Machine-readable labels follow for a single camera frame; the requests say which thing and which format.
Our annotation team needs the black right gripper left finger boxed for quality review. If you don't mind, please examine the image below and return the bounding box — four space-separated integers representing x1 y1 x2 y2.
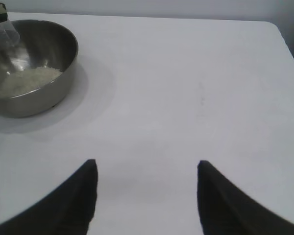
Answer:
0 159 98 235

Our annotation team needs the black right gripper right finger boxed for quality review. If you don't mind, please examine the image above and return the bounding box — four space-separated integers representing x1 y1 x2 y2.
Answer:
197 160 294 235

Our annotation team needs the clear plastic measuring cup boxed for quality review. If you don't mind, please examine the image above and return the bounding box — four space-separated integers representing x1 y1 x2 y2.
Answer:
0 18 22 74

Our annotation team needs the stainless steel mixing bowl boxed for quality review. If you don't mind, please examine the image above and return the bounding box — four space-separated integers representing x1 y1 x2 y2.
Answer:
0 19 78 118

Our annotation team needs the white uncooked rice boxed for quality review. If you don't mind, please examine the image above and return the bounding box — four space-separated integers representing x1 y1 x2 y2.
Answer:
0 66 63 98

